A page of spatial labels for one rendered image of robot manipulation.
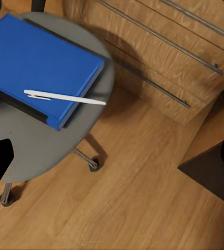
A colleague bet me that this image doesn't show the swivel chair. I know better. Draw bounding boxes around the swivel chair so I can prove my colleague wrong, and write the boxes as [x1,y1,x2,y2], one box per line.
[0,0,116,207]

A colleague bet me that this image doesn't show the folder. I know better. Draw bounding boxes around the folder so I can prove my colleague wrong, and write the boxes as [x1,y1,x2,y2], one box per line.
[0,13,104,131]

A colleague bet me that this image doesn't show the pen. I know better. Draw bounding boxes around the pen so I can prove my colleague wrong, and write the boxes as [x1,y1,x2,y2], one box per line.
[24,90,106,105]

